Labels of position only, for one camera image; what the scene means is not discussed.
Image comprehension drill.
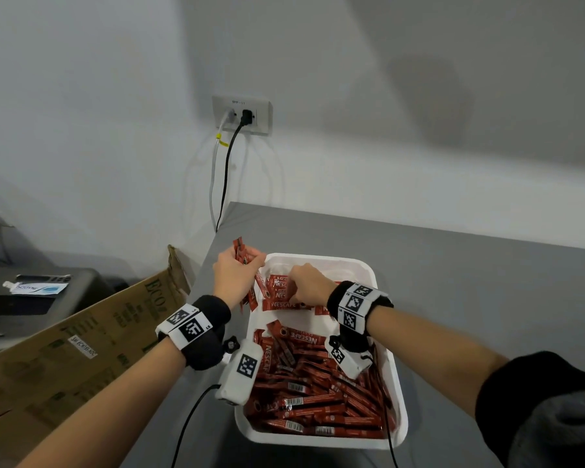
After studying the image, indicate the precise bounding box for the person's left hand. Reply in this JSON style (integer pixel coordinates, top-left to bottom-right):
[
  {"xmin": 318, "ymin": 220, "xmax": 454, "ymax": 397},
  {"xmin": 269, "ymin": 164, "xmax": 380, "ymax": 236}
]
[{"xmin": 212, "ymin": 246, "xmax": 268, "ymax": 311}]

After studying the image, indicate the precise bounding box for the person's right hand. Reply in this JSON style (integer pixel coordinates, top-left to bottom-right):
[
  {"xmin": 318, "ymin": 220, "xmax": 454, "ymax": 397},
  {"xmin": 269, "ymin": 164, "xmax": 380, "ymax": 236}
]
[{"xmin": 287, "ymin": 263, "xmax": 340, "ymax": 307}]

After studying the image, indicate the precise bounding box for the bunch of Nescafe sachets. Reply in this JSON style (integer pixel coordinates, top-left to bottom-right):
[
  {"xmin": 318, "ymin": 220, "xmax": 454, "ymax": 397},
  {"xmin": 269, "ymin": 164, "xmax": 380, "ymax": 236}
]
[{"xmin": 232, "ymin": 237, "xmax": 259, "ymax": 313}]

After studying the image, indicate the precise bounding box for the pile of red Nescafe sachets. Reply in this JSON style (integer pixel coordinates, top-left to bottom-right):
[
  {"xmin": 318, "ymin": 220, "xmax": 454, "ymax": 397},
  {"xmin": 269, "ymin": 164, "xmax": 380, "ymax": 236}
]
[{"xmin": 262, "ymin": 274, "xmax": 335, "ymax": 317}]

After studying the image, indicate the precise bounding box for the white plastic tray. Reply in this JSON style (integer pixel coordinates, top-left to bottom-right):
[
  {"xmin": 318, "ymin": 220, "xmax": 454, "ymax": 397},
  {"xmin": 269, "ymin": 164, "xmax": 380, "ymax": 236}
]
[{"xmin": 233, "ymin": 253, "xmax": 410, "ymax": 452}]

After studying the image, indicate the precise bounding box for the pile of red coffee sachets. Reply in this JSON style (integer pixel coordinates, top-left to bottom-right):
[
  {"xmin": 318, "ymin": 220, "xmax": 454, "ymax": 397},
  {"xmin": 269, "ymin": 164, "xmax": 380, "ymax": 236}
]
[{"xmin": 243, "ymin": 320, "xmax": 398, "ymax": 440}]

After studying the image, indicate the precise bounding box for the person's right forearm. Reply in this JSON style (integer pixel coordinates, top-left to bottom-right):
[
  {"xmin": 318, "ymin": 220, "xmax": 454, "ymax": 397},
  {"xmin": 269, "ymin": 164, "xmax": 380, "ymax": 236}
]
[{"xmin": 368, "ymin": 306, "xmax": 510, "ymax": 420}]

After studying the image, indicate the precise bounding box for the person's left forearm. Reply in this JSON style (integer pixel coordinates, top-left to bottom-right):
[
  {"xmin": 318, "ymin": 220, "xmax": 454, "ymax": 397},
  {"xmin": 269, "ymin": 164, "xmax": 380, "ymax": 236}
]
[{"xmin": 17, "ymin": 338, "xmax": 187, "ymax": 468}]

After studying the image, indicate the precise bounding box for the black right wristband with markers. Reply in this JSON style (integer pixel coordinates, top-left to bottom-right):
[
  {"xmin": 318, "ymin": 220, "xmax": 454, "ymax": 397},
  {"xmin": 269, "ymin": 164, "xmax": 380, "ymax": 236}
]
[{"xmin": 326, "ymin": 281, "xmax": 395, "ymax": 354}]

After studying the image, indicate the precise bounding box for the black wristband with markers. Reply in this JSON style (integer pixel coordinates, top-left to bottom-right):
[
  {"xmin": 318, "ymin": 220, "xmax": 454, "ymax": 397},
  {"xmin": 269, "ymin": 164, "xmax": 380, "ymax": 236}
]
[
  {"xmin": 326, "ymin": 281, "xmax": 395, "ymax": 354},
  {"xmin": 155, "ymin": 294, "xmax": 233, "ymax": 372}
]

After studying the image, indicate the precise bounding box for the black left wristband with markers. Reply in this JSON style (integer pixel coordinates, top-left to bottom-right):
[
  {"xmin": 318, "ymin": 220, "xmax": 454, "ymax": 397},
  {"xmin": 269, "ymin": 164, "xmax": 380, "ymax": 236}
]
[{"xmin": 155, "ymin": 294, "xmax": 233, "ymax": 372}]

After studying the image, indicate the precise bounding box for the flat black device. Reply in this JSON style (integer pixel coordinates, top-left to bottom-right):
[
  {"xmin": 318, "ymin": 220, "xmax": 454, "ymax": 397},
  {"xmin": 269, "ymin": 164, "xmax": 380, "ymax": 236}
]
[{"xmin": 15, "ymin": 274, "xmax": 73, "ymax": 284}]

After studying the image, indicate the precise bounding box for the dark grey printer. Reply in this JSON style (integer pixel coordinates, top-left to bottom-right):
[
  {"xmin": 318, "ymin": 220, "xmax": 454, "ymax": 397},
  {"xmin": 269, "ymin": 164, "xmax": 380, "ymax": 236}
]
[{"xmin": 0, "ymin": 266, "xmax": 116, "ymax": 359}]

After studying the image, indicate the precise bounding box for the white and blue packet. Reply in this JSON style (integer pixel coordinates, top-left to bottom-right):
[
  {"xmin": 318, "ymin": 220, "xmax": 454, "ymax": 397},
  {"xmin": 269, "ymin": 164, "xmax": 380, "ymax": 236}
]
[{"xmin": 2, "ymin": 281, "xmax": 69, "ymax": 297}]

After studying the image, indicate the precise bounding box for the brown cardboard box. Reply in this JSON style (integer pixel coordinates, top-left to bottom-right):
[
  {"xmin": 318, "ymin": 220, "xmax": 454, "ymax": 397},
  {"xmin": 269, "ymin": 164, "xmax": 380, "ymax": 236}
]
[{"xmin": 0, "ymin": 244, "xmax": 192, "ymax": 468}]

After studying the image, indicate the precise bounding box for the black shirt sleeve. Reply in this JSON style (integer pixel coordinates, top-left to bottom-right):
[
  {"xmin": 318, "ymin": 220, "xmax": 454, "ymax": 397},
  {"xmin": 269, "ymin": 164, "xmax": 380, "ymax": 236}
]
[{"xmin": 475, "ymin": 350, "xmax": 585, "ymax": 463}]

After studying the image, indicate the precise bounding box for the grey knit garment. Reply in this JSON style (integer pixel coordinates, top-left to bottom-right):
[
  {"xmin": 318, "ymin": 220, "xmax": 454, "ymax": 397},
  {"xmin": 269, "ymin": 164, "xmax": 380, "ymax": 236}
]
[{"xmin": 506, "ymin": 389, "xmax": 585, "ymax": 468}]

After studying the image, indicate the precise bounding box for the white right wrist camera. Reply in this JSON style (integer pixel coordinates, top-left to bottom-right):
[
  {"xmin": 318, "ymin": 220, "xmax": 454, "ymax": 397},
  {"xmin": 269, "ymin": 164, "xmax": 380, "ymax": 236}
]
[{"xmin": 324, "ymin": 334, "xmax": 375, "ymax": 381}]

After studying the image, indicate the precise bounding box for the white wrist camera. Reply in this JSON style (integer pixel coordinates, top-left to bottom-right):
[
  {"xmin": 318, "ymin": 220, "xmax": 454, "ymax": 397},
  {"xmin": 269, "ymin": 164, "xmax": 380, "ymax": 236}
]
[
  {"xmin": 214, "ymin": 335, "xmax": 265, "ymax": 407},
  {"xmin": 324, "ymin": 334, "xmax": 375, "ymax": 381}
]

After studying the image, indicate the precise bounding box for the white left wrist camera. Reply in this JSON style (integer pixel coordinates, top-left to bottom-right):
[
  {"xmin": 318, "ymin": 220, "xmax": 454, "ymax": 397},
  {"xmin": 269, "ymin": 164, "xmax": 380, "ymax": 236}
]
[{"xmin": 214, "ymin": 335, "xmax": 265, "ymax": 407}]

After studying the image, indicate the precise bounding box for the white power cable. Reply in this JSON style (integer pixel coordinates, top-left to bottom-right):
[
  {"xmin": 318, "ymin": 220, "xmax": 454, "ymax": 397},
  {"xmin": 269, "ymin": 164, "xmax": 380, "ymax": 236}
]
[{"xmin": 208, "ymin": 109, "xmax": 237, "ymax": 229}]

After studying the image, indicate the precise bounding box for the black power cable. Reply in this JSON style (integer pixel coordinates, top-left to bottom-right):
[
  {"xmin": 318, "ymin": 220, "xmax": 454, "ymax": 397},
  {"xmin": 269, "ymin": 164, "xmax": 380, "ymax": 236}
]
[{"xmin": 215, "ymin": 123, "xmax": 247, "ymax": 233}]

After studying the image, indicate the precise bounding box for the black left camera cable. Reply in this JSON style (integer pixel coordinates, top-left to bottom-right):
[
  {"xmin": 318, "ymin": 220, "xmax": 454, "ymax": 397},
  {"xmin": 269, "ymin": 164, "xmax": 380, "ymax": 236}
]
[{"xmin": 170, "ymin": 383, "xmax": 222, "ymax": 468}]

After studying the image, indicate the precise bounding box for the black camera cable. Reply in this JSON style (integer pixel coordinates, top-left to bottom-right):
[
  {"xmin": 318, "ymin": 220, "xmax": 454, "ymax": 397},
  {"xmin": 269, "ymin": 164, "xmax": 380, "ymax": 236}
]
[
  {"xmin": 365, "ymin": 353, "xmax": 400, "ymax": 468},
  {"xmin": 170, "ymin": 383, "xmax": 222, "ymax": 468}
]

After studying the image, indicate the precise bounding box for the black right camera cable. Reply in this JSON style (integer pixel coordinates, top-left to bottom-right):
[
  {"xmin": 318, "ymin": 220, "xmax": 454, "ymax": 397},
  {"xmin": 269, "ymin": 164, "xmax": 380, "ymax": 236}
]
[{"xmin": 365, "ymin": 353, "xmax": 400, "ymax": 468}]

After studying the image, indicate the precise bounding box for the grey wall socket plate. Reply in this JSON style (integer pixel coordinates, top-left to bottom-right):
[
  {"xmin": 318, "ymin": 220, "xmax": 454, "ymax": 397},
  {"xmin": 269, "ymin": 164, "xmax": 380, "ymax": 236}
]
[{"xmin": 212, "ymin": 94, "xmax": 274, "ymax": 137}]

